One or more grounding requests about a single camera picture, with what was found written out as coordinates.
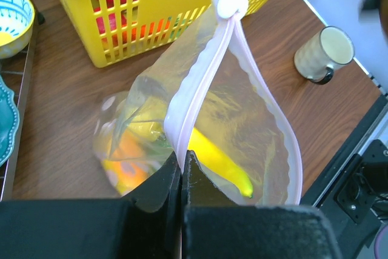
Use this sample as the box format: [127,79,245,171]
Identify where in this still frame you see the teal scalloped plate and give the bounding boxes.
[0,78,20,166]

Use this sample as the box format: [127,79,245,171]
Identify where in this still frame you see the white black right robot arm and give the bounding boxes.
[359,0,387,38]

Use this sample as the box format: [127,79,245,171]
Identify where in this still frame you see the teal patterned bowl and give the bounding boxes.
[0,0,35,59]

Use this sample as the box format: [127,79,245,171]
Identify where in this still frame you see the steel dish rack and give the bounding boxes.
[1,0,45,201]

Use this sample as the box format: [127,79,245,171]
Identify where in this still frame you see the yellow plastic basket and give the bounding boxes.
[33,0,301,69]

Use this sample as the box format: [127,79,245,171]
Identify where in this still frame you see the yellow banana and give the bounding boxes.
[188,128,253,198]

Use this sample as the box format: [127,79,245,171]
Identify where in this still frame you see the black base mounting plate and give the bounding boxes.
[301,95,387,258]

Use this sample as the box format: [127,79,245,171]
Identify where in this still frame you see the clear zip top bag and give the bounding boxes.
[93,0,303,205]

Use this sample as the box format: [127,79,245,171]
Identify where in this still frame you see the cream metal cup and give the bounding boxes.
[293,26,355,85]

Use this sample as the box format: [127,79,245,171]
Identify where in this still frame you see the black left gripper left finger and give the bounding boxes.
[1,154,181,258]

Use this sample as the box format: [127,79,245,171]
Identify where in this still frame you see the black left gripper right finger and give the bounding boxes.
[181,151,342,258]

